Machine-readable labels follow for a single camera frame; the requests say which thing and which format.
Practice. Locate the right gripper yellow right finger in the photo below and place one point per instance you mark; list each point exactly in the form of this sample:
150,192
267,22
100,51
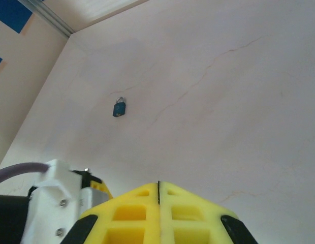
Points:
177,203

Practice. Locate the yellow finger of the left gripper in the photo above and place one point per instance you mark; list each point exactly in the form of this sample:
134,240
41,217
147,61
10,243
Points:
102,187

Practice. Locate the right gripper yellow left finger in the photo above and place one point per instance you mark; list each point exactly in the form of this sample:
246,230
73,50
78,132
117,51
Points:
147,200

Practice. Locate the blue padlock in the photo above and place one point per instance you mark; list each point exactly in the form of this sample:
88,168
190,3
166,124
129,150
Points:
119,109

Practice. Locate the aluminium corner post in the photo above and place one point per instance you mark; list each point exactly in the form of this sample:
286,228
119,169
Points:
55,17

